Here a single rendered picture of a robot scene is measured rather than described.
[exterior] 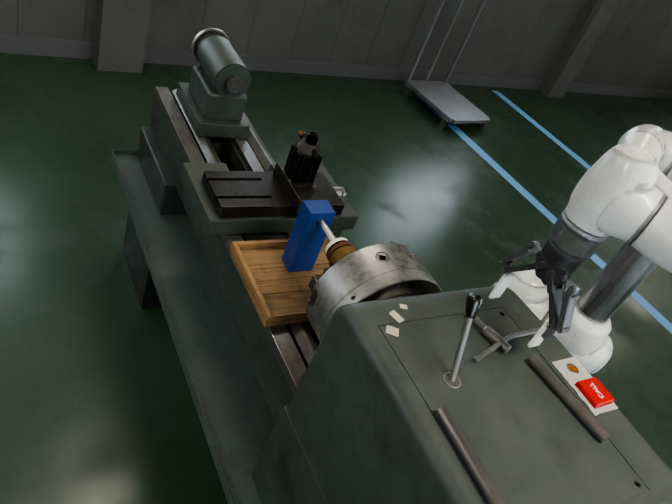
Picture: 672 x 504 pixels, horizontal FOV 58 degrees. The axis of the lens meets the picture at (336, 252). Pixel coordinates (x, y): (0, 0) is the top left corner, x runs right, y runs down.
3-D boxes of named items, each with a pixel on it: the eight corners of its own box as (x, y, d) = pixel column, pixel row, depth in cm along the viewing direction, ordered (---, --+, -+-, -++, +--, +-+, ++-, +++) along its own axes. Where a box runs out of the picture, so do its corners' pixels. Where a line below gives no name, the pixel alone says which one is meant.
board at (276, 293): (374, 312, 179) (379, 303, 177) (264, 327, 160) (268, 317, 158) (332, 245, 197) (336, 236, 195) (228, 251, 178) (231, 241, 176)
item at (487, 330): (461, 317, 127) (502, 355, 123) (466, 310, 126) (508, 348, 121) (467, 314, 129) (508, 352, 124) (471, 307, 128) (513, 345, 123)
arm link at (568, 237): (585, 205, 115) (568, 229, 119) (554, 206, 111) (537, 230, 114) (619, 237, 110) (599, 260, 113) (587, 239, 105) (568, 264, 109)
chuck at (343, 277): (419, 336, 163) (449, 255, 141) (313, 370, 151) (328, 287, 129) (403, 312, 169) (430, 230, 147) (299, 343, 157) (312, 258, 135)
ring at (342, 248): (375, 260, 155) (359, 236, 160) (344, 262, 150) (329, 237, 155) (362, 285, 160) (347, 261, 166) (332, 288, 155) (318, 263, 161)
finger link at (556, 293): (558, 269, 118) (564, 270, 117) (559, 326, 119) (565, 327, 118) (545, 271, 116) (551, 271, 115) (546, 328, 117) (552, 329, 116)
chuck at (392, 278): (425, 346, 161) (457, 265, 139) (319, 381, 149) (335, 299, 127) (419, 336, 163) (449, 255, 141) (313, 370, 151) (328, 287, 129)
